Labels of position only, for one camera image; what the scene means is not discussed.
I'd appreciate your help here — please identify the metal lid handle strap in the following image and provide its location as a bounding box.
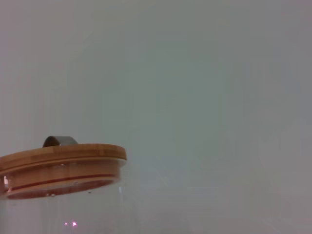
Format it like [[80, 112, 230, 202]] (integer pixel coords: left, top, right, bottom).
[[42, 135, 79, 148]]

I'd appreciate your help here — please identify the round wooden jar lid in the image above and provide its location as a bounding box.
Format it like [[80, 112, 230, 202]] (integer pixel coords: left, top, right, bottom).
[[0, 143, 128, 200]]

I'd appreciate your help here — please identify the glass water dispenser jar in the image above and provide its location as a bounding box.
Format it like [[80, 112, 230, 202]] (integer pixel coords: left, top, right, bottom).
[[0, 158, 128, 234]]

